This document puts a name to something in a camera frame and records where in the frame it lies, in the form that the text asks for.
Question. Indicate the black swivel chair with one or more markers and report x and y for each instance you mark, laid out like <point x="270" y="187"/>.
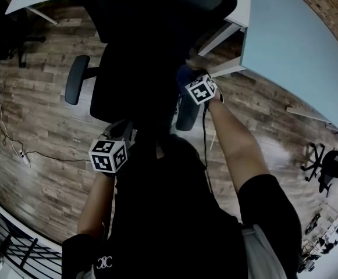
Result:
<point x="334" y="164"/>

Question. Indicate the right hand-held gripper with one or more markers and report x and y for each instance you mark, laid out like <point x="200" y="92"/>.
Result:
<point x="200" y="90"/>

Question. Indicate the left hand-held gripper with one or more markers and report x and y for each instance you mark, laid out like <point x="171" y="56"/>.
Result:
<point x="107" y="155"/>

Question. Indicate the person's right forearm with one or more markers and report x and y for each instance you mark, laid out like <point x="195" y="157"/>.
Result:
<point x="238" y="150"/>

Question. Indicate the person's black-clothed body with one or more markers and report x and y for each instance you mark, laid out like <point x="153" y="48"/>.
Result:
<point x="171" y="214"/>

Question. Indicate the person's left forearm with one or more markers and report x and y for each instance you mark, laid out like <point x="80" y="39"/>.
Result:
<point x="96" y="205"/>

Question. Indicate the white power strip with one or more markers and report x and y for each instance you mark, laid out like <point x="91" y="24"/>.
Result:
<point x="24" y="158"/>

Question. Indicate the white table with grommet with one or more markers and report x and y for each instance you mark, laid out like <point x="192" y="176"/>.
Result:
<point x="241" y="1"/>

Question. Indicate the black metal railing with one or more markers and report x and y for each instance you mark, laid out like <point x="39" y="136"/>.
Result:
<point x="30" y="251"/>

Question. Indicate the blue-grey cloth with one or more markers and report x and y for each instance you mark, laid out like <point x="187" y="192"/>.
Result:
<point x="184" y="74"/>

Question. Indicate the black mesh office chair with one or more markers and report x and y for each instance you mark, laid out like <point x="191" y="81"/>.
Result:
<point x="133" y="68"/>

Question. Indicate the light blue table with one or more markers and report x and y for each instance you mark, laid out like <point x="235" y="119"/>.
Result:
<point x="288" y="45"/>

